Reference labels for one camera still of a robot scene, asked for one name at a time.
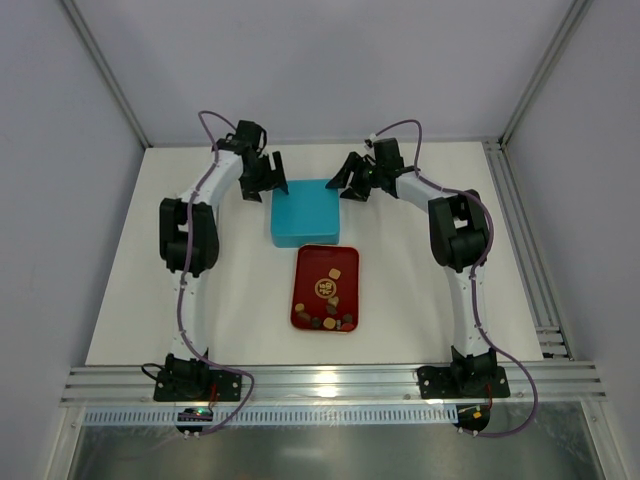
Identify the teal tin lid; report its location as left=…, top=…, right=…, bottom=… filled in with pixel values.
left=270, top=179, right=340, bottom=231

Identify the red rectangular tray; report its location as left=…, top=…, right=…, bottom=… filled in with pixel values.
left=290, top=244, right=360, bottom=334

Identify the teal tin box with cups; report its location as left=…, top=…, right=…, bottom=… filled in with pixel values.
left=270, top=224, right=341, bottom=248

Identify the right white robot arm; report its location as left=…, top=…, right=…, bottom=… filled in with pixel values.
left=326, top=138, right=498, bottom=397

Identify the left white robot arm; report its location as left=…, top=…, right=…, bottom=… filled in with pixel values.
left=159, top=110, right=288, bottom=377

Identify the caramel square chocolate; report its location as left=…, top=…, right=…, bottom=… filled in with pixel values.
left=323, top=317, right=336, bottom=329

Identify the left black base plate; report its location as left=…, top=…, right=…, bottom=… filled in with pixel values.
left=153, top=369, right=242, bottom=403

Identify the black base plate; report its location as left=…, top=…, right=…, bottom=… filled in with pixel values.
left=416, top=366, right=511, bottom=399
left=153, top=369, right=242, bottom=403

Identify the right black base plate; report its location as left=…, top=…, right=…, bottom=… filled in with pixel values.
left=416, top=366, right=511, bottom=399

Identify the slotted cable duct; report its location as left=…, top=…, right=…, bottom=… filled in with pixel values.
left=83, top=404, right=458, bottom=428

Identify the right frame rail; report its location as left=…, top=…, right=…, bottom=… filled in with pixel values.
left=483, top=140, right=573, bottom=361

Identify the aluminium rail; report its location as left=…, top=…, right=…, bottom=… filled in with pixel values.
left=60, top=360, right=607, bottom=407

